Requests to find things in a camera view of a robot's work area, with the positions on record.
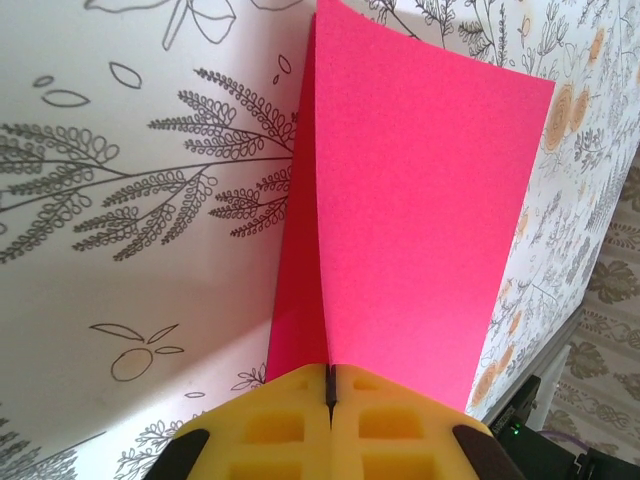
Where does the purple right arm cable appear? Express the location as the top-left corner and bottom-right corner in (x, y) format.
(542, 428), (590, 455)

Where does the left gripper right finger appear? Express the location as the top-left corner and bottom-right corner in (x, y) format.
(330, 364), (527, 480)

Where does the magenta cloth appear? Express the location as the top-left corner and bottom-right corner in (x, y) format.
(264, 0), (557, 416)

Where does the aluminium side rail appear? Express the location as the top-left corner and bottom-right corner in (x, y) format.
(467, 304), (586, 434)

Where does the floral table cover sheet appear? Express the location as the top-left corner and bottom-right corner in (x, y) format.
(0, 0), (640, 480)

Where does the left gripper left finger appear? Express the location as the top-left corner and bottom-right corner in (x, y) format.
(115, 363), (335, 480)

